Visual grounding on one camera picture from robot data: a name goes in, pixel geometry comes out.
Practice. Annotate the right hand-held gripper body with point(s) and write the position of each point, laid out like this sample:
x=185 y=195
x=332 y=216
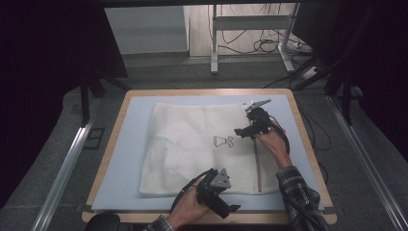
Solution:
x=258 y=120

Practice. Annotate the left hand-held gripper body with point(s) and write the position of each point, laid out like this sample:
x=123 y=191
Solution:
x=208 y=195

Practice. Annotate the white mesh laundry bag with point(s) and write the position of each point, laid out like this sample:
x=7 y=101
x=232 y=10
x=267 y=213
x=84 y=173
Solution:
x=192 y=115

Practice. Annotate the person's left hand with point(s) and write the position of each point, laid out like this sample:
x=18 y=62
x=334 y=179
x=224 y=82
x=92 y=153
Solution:
x=189 y=208

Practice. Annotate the person's right hand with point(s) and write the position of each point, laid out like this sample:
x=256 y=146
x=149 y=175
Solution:
x=275 y=144

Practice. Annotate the wooden-framed work board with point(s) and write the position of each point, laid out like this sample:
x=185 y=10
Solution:
x=208 y=92

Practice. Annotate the white garment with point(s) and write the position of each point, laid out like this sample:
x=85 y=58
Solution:
x=183 y=154

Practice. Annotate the person's left plaid sleeve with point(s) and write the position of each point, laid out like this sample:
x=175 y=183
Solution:
x=160 y=224

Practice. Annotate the person's plaid sleeve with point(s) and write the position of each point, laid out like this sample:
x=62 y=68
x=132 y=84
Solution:
x=160 y=224
x=298 y=192

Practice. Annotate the person's right plaid sleeve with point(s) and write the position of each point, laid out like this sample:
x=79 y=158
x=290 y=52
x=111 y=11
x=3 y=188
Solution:
x=298 y=192

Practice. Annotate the white power strip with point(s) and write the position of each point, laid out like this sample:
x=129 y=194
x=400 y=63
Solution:
x=310 y=72

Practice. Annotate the black metal stand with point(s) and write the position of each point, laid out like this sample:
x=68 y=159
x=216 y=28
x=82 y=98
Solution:
x=346 y=102
x=85 y=102

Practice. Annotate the light blue table mat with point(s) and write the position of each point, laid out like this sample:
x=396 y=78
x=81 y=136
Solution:
x=134 y=128

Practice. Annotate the dark rounded object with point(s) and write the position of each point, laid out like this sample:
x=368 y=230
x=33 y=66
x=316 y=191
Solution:
x=102 y=223

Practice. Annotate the white cabinet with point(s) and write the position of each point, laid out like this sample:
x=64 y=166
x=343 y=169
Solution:
x=147 y=29

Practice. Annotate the black floor plate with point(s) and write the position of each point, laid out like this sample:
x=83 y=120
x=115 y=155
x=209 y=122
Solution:
x=94 y=138

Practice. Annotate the dark curtain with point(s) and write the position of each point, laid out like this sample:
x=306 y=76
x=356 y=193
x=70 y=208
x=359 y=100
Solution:
x=38 y=80
x=381 y=64

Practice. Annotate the white desk frame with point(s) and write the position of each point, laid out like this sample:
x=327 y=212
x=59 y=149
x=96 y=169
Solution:
x=250 y=22

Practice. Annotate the aluminium floor rail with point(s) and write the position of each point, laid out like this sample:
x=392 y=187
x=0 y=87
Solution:
x=64 y=173
x=365 y=160

